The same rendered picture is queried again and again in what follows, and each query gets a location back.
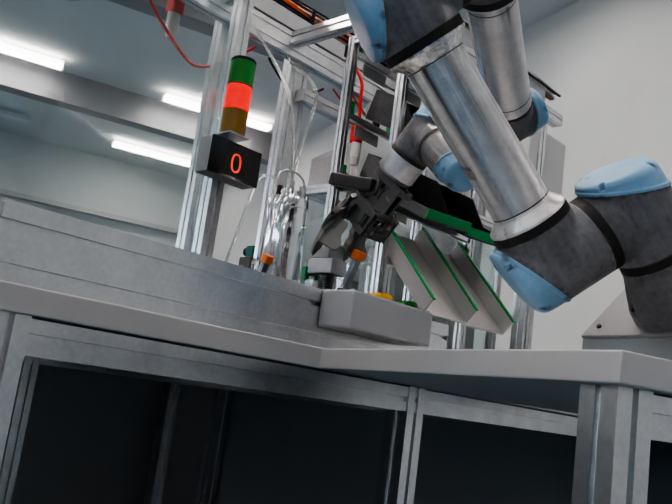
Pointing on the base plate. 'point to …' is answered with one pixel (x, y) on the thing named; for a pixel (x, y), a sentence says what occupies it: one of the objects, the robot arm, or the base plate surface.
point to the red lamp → (238, 96)
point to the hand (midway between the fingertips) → (327, 252)
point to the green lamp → (242, 71)
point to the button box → (375, 318)
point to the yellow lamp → (234, 120)
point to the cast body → (327, 262)
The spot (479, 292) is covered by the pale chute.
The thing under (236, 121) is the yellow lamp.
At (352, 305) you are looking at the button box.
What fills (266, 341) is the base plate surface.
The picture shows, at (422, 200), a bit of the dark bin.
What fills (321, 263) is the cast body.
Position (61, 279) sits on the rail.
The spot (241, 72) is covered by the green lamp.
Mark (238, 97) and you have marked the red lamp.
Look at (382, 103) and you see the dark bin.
